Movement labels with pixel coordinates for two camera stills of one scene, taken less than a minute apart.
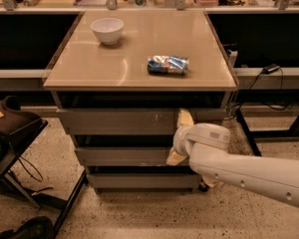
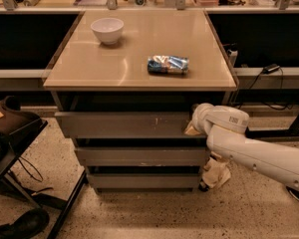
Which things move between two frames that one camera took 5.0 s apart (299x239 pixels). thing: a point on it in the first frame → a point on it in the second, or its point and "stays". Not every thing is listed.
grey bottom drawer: x=145 y=180 stays
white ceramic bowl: x=108 y=30 stays
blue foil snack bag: x=167 y=64 stays
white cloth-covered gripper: x=180 y=140 → x=198 y=119
